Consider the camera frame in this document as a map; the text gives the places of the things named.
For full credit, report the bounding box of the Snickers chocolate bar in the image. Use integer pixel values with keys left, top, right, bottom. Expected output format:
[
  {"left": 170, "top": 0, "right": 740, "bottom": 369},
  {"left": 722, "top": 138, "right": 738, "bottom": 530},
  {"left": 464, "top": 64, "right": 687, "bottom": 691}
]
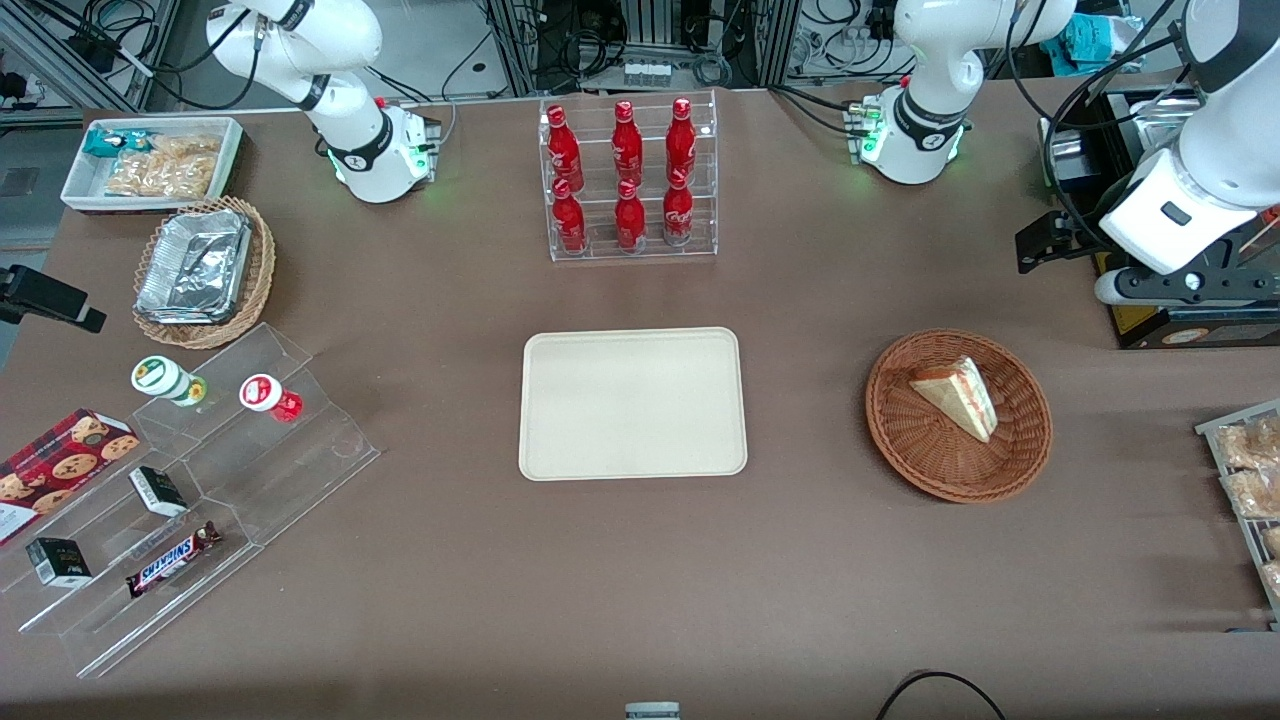
[{"left": 125, "top": 521, "right": 223, "bottom": 599}]

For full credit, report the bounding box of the red cookie box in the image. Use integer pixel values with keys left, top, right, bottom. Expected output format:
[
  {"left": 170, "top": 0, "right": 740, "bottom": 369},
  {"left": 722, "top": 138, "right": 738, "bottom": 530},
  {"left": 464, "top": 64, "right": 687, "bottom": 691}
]
[{"left": 0, "top": 408, "right": 141, "bottom": 547}]

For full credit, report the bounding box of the teal snack packet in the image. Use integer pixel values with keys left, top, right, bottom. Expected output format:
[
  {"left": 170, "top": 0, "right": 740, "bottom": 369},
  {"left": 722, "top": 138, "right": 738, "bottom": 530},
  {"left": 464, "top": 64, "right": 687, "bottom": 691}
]
[{"left": 82, "top": 127, "right": 153, "bottom": 160}]

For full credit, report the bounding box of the black cable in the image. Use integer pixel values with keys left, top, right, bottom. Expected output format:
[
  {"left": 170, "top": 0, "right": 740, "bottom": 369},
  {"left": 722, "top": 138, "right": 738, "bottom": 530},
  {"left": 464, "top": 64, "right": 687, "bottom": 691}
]
[{"left": 875, "top": 670, "right": 1007, "bottom": 720}]

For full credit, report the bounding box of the steel food pan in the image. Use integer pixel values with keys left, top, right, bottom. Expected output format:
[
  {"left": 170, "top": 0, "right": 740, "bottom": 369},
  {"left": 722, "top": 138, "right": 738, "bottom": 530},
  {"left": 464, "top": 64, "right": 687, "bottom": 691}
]
[{"left": 1135, "top": 95, "right": 1207, "bottom": 157}]

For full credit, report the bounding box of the clear bag of crackers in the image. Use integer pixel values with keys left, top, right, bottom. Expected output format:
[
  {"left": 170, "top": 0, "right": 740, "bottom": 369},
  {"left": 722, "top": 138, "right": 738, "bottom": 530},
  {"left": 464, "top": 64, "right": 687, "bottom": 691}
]
[
  {"left": 104, "top": 152, "right": 219, "bottom": 199},
  {"left": 148, "top": 134, "right": 223, "bottom": 163}
]

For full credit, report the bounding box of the white rectangular bin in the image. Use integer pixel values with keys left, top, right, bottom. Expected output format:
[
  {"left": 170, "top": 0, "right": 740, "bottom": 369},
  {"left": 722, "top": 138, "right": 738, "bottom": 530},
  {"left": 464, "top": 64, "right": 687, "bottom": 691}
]
[{"left": 60, "top": 116, "right": 246, "bottom": 216}]

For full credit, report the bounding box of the bagged fried snack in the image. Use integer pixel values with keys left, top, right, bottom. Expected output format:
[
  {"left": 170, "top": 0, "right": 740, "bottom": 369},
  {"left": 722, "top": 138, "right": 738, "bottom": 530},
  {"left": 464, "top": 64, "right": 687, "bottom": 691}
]
[
  {"left": 1214, "top": 418, "right": 1280, "bottom": 471},
  {"left": 1220, "top": 468, "right": 1280, "bottom": 520}
]

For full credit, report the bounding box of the black food warmer cabinet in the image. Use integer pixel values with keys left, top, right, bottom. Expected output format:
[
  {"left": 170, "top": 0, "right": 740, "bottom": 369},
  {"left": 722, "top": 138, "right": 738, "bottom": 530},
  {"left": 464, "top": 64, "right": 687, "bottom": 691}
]
[{"left": 1038, "top": 85, "right": 1280, "bottom": 351}]

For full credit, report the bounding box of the tray of packaged bread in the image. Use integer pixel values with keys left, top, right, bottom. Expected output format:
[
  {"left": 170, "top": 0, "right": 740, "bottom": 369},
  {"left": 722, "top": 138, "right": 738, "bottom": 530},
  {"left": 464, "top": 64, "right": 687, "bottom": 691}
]
[{"left": 1194, "top": 400, "right": 1280, "bottom": 633}]

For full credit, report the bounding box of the round brown wicker basket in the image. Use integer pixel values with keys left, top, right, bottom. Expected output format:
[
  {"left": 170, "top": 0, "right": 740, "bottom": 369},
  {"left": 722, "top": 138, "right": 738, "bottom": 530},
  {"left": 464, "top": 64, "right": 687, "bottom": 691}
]
[{"left": 865, "top": 329, "right": 1054, "bottom": 504}]

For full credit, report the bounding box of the triangular sandwich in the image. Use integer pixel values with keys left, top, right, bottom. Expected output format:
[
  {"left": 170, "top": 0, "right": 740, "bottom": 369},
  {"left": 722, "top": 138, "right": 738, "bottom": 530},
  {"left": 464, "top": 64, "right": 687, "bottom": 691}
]
[{"left": 908, "top": 356, "right": 1000, "bottom": 444}]

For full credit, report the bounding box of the green lid cup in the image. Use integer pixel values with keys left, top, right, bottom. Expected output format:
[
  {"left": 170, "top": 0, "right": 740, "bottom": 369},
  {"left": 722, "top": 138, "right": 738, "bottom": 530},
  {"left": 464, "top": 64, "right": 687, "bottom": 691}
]
[{"left": 131, "top": 356, "right": 209, "bottom": 408}]

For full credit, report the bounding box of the red cola bottle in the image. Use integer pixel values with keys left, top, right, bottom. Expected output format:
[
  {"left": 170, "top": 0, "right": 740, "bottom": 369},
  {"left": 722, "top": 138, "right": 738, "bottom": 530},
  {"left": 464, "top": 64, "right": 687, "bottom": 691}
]
[
  {"left": 546, "top": 105, "right": 585, "bottom": 191},
  {"left": 662, "top": 168, "right": 695, "bottom": 247},
  {"left": 614, "top": 180, "right": 648, "bottom": 251},
  {"left": 666, "top": 97, "right": 697, "bottom": 186},
  {"left": 552, "top": 178, "right": 589, "bottom": 254},
  {"left": 611, "top": 100, "right": 644, "bottom": 187}
]

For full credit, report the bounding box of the red lid cup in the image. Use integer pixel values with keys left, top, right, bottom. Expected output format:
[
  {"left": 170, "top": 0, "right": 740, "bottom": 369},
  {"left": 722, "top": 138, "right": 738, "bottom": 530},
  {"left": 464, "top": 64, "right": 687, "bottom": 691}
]
[{"left": 239, "top": 373, "right": 304, "bottom": 424}]

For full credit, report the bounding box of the beige rectangular tray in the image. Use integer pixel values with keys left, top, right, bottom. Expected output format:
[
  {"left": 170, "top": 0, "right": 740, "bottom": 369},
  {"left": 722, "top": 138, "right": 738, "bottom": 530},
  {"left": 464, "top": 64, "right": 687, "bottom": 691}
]
[{"left": 518, "top": 327, "right": 749, "bottom": 482}]

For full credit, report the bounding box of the teal plastic bag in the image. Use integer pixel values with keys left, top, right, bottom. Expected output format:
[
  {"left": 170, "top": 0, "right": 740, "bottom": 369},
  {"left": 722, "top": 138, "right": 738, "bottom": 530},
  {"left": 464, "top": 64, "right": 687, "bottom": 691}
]
[{"left": 1060, "top": 14, "right": 1144, "bottom": 77}]

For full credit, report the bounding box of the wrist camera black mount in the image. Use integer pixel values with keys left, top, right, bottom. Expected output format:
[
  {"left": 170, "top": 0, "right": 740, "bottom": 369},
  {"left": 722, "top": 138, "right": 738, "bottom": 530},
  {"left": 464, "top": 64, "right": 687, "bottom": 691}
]
[{"left": 1015, "top": 211, "right": 1103, "bottom": 275}]

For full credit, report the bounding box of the aluminium foil tray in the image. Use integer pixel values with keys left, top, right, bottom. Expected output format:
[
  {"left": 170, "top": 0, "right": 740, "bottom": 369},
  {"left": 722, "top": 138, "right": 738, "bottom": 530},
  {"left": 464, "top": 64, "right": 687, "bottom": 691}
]
[{"left": 134, "top": 208, "right": 253, "bottom": 326}]

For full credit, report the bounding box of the clear acrylic bottle rack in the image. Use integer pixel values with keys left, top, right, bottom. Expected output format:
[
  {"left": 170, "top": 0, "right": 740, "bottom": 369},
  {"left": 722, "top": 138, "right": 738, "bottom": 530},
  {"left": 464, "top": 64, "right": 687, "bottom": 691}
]
[{"left": 538, "top": 88, "right": 719, "bottom": 264}]

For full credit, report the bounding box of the black camera device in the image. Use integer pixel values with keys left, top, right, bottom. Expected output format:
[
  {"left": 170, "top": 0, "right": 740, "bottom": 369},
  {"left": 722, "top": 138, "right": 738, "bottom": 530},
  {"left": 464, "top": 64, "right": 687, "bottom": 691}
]
[{"left": 0, "top": 264, "right": 107, "bottom": 334}]

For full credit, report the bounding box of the small black box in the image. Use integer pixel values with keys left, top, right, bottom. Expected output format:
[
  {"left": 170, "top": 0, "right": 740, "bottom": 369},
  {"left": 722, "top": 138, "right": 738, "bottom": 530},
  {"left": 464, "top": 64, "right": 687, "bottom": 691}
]
[
  {"left": 25, "top": 537, "right": 93, "bottom": 588},
  {"left": 129, "top": 466, "right": 189, "bottom": 518}
]

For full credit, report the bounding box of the light wicker basket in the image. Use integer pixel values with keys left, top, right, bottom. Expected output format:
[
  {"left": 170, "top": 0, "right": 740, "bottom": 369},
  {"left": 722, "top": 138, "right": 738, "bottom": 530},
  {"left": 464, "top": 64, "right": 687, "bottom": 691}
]
[{"left": 132, "top": 195, "right": 277, "bottom": 351}]

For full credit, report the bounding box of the clear acrylic stepped display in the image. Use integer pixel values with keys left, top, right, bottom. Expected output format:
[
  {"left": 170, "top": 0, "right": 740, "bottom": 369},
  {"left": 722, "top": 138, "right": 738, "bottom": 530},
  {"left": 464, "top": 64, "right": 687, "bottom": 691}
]
[{"left": 0, "top": 322, "right": 382, "bottom": 680}]

